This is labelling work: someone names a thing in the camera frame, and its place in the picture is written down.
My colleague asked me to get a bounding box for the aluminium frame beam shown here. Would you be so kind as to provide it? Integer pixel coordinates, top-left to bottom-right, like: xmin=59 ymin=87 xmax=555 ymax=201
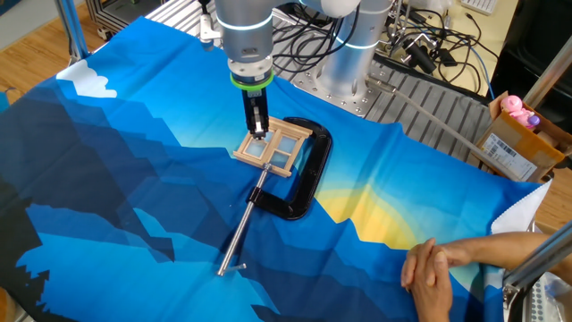
xmin=502 ymin=221 xmax=572 ymax=322

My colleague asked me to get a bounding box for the clear plastic bag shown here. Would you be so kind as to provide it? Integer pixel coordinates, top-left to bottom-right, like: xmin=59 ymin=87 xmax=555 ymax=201
xmin=531 ymin=270 xmax=572 ymax=322

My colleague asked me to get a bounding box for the blue mountain print tablecloth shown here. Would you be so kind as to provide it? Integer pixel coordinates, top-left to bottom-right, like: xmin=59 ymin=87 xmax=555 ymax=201
xmin=0 ymin=16 xmax=553 ymax=322

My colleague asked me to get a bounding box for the cardboard box with label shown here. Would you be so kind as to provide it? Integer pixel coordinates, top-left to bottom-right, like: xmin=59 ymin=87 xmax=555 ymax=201
xmin=474 ymin=91 xmax=572 ymax=183

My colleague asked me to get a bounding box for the person's right forearm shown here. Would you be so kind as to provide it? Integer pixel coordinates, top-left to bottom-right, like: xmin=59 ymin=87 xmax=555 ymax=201
xmin=468 ymin=231 xmax=572 ymax=287

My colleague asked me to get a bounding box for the white computer keyboard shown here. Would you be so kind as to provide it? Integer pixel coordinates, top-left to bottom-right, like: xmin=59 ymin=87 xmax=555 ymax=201
xmin=459 ymin=0 xmax=500 ymax=17

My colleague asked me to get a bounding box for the person's left forearm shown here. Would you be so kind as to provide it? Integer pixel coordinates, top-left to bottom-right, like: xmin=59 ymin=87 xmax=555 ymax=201
xmin=415 ymin=308 xmax=455 ymax=322

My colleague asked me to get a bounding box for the pink plastic toy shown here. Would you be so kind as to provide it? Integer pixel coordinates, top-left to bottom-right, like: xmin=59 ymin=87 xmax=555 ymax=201
xmin=500 ymin=94 xmax=535 ymax=131

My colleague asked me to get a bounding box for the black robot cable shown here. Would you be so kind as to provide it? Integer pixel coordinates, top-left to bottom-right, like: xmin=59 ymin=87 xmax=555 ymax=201
xmin=267 ymin=4 xmax=361 ymax=75

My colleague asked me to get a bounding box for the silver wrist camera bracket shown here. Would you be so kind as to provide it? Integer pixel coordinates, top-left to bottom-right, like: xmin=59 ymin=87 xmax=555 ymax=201
xmin=198 ymin=13 xmax=224 ymax=51

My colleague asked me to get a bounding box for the black clamp mount hardware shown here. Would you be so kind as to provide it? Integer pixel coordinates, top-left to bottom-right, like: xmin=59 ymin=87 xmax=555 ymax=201
xmin=388 ymin=26 xmax=459 ymax=76

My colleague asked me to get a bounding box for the person's right hand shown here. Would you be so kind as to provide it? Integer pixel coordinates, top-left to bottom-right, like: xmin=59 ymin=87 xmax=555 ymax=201
xmin=433 ymin=241 xmax=475 ymax=269

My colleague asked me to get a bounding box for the person's left hand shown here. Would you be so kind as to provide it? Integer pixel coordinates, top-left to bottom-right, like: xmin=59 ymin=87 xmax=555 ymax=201
xmin=400 ymin=237 xmax=453 ymax=309

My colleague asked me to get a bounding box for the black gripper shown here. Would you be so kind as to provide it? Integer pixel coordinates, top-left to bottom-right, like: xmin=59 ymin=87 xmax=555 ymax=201
xmin=240 ymin=87 xmax=271 ymax=140

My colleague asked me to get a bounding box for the miniature wooden sliding window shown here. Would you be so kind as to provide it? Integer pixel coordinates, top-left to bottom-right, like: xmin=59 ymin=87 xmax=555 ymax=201
xmin=231 ymin=114 xmax=314 ymax=179

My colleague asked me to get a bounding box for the black white framed cart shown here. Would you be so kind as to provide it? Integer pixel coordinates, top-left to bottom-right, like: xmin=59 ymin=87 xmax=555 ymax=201
xmin=84 ymin=0 xmax=167 ymax=40

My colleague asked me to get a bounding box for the aluminium frame post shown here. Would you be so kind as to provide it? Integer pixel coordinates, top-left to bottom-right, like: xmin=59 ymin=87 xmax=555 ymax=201
xmin=522 ymin=35 xmax=572 ymax=108
xmin=53 ymin=0 xmax=91 ymax=66

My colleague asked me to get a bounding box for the large black equipment panel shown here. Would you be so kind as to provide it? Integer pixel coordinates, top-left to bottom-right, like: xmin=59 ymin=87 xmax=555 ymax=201
xmin=489 ymin=0 xmax=572 ymax=133

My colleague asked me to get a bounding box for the thin blue cable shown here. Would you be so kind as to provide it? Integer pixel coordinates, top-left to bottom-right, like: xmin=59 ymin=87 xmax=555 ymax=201
xmin=467 ymin=44 xmax=497 ymax=102

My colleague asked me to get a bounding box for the black C-clamp with steel screw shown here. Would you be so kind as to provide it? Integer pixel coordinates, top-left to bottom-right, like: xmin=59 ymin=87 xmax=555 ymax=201
xmin=216 ymin=115 xmax=334 ymax=278

